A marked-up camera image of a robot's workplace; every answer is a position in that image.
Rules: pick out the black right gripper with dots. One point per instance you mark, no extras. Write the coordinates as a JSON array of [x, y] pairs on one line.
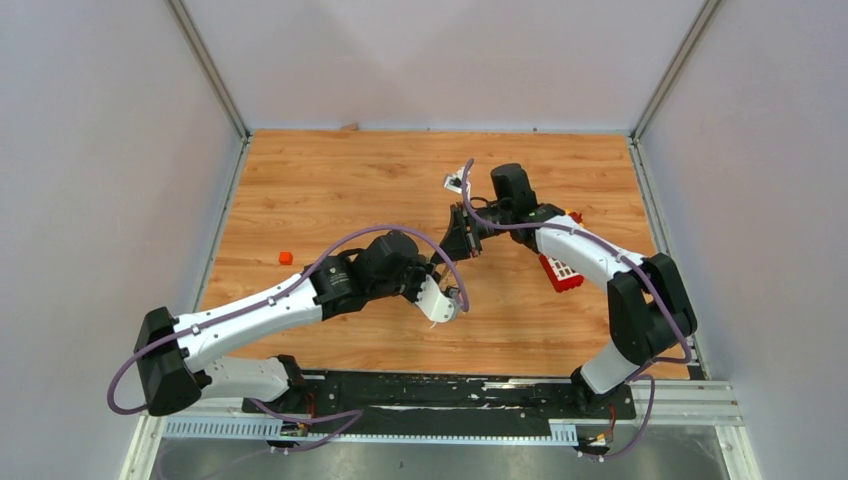
[[457, 243]]

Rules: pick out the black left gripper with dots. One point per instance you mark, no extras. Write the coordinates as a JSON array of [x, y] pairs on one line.
[[423, 268]]

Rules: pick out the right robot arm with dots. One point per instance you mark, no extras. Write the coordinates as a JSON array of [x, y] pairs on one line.
[[649, 310]]

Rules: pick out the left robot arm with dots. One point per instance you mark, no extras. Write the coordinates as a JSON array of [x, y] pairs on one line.
[[187, 358]]

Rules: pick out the toy brick car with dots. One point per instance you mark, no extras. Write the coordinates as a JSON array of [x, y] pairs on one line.
[[575, 216]]

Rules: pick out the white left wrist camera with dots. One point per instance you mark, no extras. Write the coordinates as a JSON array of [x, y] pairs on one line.
[[437, 306]]

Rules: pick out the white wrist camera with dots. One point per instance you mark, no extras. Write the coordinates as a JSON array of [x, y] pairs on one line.
[[437, 306], [458, 182]]

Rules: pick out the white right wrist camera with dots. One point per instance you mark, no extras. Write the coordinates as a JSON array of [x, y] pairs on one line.
[[458, 182]]

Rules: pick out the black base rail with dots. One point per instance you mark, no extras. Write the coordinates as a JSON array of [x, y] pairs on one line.
[[443, 404]]

